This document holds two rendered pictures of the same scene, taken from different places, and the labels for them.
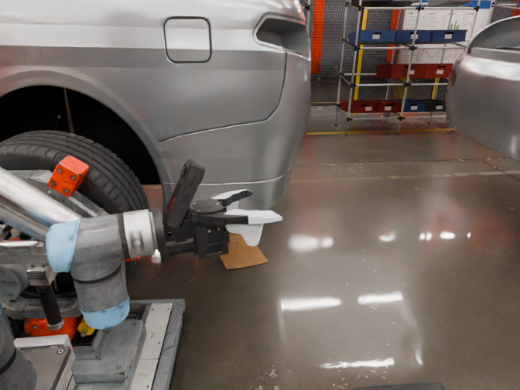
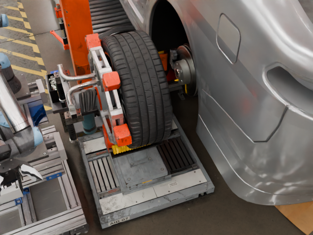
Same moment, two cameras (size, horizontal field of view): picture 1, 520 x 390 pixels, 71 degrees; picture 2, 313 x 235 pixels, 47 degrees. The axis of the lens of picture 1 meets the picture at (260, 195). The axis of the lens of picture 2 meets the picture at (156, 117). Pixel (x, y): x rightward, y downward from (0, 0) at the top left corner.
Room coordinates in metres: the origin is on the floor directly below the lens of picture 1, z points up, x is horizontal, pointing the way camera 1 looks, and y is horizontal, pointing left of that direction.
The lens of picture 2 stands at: (0.81, -0.77, 2.25)
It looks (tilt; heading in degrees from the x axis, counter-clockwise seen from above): 46 degrees down; 72
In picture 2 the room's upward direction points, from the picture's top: straight up
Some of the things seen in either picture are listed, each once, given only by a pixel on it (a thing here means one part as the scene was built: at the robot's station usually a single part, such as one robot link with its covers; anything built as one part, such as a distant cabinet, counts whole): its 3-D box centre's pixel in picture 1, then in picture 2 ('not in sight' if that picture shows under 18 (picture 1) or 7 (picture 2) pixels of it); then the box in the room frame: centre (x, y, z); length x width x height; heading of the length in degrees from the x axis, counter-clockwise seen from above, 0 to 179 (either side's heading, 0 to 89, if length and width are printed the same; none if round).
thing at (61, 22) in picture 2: not in sight; (63, 27); (0.88, 2.49, 0.30); 0.09 x 0.05 x 0.50; 92
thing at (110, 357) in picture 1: (83, 329); (137, 147); (1.17, 0.77, 0.32); 0.40 x 0.30 x 0.28; 92
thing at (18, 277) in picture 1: (17, 262); (93, 100); (0.93, 0.76, 0.85); 0.21 x 0.14 x 0.14; 2
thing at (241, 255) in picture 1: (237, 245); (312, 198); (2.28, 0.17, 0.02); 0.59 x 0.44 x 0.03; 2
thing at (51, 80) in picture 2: not in sight; (58, 86); (0.74, 1.34, 0.52); 0.20 x 0.14 x 0.13; 90
